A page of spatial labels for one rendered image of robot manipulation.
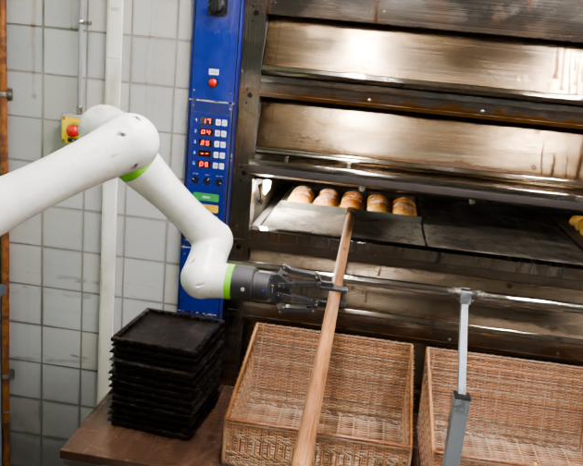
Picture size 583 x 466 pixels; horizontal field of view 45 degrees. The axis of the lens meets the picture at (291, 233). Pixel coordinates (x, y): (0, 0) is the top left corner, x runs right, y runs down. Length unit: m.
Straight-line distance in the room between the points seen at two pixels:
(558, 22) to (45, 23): 1.65
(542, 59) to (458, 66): 0.26
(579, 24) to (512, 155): 0.44
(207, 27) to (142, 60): 0.26
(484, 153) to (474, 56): 0.30
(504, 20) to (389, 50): 0.36
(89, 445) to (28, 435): 0.75
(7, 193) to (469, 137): 1.46
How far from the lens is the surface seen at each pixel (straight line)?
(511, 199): 2.25
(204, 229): 1.86
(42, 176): 1.51
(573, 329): 2.56
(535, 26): 2.39
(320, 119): 2.36
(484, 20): 2.36
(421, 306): 2.46
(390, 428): 2.49
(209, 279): 1.81
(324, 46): 2.34
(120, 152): 1.53
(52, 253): 2.69
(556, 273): 2.49
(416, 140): 2.35
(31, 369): 2.89
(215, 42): 2.36
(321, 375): 1.36
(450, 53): 2.35
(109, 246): 2.58
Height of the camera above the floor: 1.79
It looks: 14 degrees down
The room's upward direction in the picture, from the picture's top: 5 degrees clockwise
